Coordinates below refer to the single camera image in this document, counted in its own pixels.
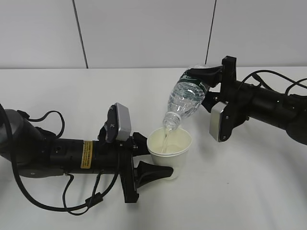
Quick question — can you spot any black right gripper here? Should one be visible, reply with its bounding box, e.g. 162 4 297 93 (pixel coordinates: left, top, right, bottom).
186 56 248 141

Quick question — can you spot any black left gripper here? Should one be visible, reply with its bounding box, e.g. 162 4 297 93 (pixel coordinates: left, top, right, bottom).
97 128 174 204

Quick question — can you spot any clear green-label water bottle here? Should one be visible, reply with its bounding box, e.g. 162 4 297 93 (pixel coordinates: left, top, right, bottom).
163 64 210 130

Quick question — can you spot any white paper cup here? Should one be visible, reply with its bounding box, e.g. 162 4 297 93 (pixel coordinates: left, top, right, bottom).
147 127 192 180

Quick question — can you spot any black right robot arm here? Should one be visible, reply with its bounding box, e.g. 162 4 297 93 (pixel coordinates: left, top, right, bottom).
185 56 307 144

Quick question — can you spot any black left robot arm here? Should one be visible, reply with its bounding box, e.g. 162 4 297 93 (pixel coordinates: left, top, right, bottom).
0 103 174 203

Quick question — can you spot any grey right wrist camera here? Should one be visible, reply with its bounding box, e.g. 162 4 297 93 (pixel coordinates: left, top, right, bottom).
209 102 227 142

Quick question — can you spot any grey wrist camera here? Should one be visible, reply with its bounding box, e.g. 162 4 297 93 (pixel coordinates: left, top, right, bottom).
104 103 131 143
209 102 227 142

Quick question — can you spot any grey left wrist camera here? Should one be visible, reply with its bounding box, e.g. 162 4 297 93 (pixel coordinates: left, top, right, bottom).
104 103 131 143

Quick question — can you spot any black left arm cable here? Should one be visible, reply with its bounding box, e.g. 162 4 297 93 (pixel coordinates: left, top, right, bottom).
0 110 120 215

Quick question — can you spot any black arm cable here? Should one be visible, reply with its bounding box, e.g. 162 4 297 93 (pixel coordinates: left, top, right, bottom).
0 110 120 215
239 69 307 96

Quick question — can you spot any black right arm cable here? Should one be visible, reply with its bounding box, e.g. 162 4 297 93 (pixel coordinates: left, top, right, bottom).
239 69 307 96

